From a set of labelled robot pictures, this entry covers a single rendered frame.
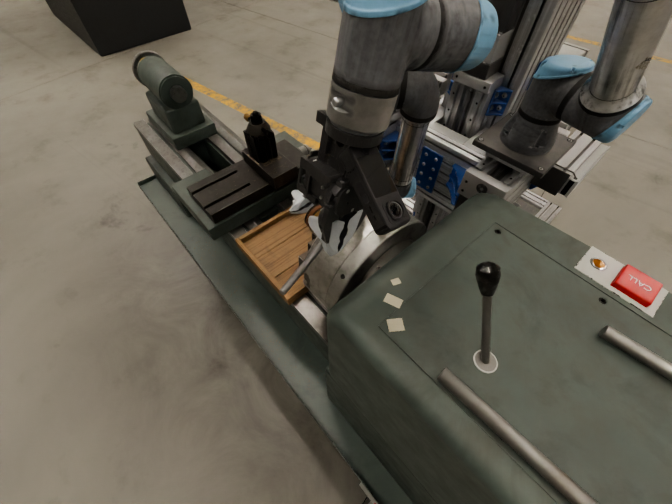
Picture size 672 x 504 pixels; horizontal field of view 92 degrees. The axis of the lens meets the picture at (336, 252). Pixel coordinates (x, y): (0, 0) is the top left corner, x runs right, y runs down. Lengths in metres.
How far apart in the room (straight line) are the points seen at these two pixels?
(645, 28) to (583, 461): 0.69
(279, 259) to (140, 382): 1.23
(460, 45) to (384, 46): 0.10
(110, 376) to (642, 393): 2.09
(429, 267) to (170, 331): 1.73
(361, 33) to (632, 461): 0.61
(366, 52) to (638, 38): 0.59
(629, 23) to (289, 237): 0.93
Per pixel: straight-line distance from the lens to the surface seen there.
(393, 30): 0.35
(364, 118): 0.37
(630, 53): 0.87
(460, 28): 0.42
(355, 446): 1.22
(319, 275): 0.72
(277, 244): 1.12
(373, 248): 0.66
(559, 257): 0.75
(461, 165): 1.24
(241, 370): 1.90
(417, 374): 0.54
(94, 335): 2.33
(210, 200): 1.20
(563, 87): 1.05
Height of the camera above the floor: 1.76
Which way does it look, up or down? 54 degrees down
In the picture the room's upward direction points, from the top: straight up
